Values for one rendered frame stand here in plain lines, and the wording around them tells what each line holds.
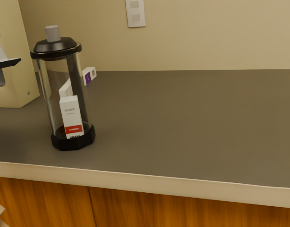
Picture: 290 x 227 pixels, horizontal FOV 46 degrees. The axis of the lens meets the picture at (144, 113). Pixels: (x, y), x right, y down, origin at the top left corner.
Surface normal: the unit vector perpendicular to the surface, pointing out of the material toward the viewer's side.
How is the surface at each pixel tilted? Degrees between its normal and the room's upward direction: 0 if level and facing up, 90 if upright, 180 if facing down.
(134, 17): 90
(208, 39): 90
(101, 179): 90
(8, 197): 90
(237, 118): 0
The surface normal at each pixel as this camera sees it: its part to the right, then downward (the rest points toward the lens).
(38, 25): -0.30, 0.40
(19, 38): 0.95, 0.03
